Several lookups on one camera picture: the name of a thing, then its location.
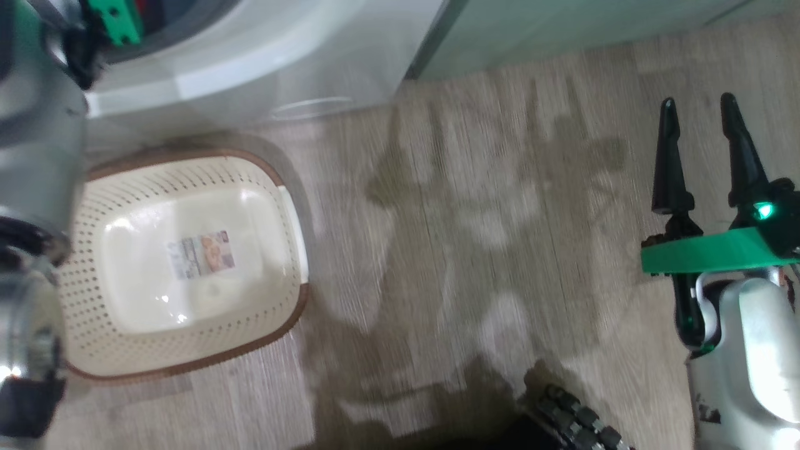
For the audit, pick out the white front-load washing machine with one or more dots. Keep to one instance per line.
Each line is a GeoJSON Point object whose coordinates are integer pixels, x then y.
{"type": "Point", "coordinates": [250, 50]}

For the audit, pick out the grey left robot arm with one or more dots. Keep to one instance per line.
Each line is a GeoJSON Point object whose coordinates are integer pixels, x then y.
{"type": "Point", "coordinates": [37, 156]}

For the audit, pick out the blurry printed label sticker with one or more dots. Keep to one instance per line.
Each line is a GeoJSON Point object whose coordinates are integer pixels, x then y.
{"type": "Point", "coordinates": [201, 255]}

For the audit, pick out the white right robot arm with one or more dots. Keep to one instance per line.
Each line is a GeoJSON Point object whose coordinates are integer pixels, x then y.
{"type": "Point", "coordinates": [756, 362]}

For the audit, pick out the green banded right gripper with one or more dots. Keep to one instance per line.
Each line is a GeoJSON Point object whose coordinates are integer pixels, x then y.
{"type": "Point", "coordinates": [719, 253]}

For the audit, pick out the cream perforated laundry basket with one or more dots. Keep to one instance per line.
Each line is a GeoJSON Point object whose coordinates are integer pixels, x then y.
{"type": "Point", "coordinates": [187, 300]}

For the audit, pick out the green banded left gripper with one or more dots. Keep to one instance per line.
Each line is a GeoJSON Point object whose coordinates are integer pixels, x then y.
{"type": "Point", "coordinates": [115, 22]}

